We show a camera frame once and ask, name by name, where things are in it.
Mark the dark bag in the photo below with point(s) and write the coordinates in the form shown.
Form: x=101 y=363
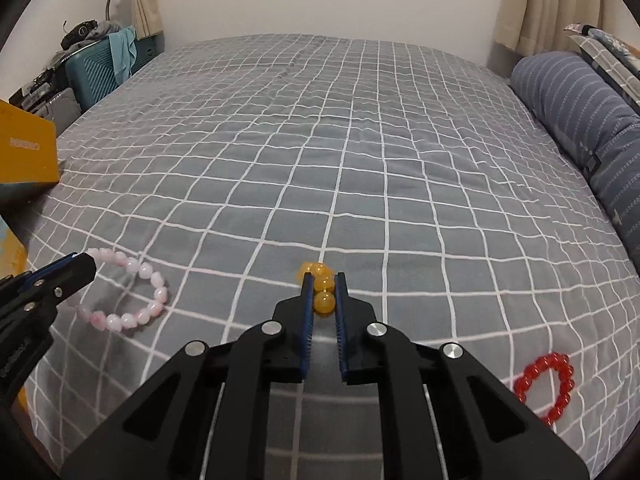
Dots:
x=80 y=32

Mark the teal ribbed suitcase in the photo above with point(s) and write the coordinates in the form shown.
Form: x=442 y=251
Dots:
x=95 y=80

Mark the grey checked pillow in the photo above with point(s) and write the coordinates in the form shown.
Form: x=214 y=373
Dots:
x=615 y=55

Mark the dark teal case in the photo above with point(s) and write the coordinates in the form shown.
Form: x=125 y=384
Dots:
x=150 y=50

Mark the cluttered side desk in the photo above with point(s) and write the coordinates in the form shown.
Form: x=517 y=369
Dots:
x=50 y=105

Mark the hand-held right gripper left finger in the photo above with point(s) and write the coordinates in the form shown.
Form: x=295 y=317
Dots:
x=306 y=330

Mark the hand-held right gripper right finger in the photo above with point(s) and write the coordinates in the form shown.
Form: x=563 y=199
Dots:
x=342 y=330

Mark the beige curtain by pillow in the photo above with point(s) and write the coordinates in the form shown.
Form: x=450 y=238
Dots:
x=540 y=5

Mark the rolled blue striped quilt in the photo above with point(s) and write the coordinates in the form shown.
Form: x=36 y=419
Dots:
x=575 y=100

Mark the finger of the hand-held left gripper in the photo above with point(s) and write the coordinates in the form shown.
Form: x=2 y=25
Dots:
x=45 y=271
x=75 y=275

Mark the yellow and teal cardboard box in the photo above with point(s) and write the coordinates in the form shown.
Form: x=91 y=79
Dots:
x=25 y=145

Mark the blue sky print box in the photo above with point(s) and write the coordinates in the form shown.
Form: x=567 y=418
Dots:
x=10 y=250

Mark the teal cloth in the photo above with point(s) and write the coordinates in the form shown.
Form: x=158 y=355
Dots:
x=122 y=52

